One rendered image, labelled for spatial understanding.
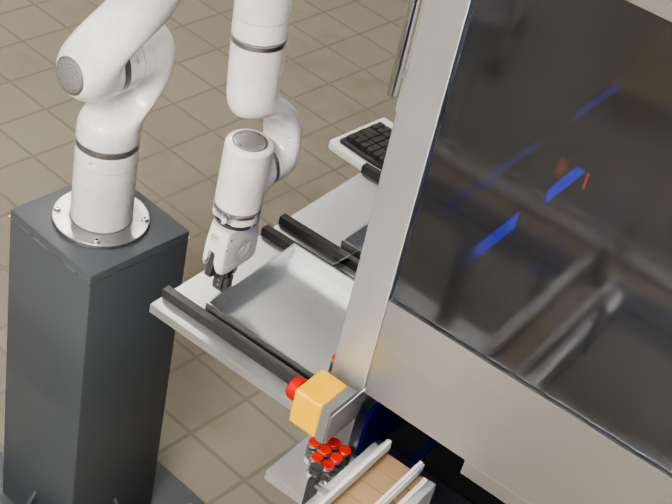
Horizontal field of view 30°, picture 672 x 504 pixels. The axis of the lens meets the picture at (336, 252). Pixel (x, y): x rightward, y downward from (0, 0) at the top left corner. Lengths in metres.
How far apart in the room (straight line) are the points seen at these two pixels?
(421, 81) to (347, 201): 0.97
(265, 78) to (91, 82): 0.35
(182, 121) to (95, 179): 2.04
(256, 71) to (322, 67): 2.87
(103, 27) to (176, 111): 2.27
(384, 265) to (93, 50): 0.67
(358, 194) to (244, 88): 0.70
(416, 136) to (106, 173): 0.81
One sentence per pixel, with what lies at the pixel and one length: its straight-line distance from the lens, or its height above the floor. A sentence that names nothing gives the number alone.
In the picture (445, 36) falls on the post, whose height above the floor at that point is 1.65.
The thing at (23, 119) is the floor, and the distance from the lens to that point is 4.33.
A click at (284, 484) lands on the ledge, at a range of 2.03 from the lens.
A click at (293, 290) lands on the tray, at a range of 2.37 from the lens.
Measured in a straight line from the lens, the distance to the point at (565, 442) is 1.83.
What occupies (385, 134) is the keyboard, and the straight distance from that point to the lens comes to 2.97.
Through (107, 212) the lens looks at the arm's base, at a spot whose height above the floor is 0.92.
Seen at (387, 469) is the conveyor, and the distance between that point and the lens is 2.02.
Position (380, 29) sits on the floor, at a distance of 5.22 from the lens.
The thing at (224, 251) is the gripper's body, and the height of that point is 1.03.
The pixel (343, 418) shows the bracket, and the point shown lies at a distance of 1.99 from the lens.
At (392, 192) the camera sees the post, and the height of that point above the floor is 1.39.
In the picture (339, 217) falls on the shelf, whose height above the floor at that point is 0.88.
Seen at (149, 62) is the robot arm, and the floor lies 1.24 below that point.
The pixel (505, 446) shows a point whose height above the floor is 1.09.
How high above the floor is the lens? 2.40
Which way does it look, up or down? 38 degrees down
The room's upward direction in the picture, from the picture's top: 13 degrees clockwise
